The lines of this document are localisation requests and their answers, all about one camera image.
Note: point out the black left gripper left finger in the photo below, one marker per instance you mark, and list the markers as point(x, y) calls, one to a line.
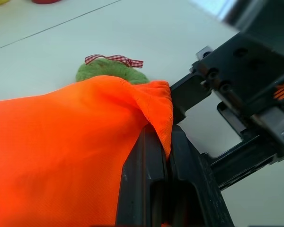
point(142, 184)

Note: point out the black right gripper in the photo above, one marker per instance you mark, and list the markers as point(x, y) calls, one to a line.
point(248, 71)

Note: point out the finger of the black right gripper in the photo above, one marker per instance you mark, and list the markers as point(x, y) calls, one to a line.
point(246, 163)

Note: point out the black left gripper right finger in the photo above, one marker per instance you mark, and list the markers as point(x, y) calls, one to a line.
point(194, 194)

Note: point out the orange carrot-shaped fabric pouch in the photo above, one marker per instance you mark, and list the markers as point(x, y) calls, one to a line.
point(61, 146)

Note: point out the red round object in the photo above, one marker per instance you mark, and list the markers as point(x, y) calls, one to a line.
point(46, 1)

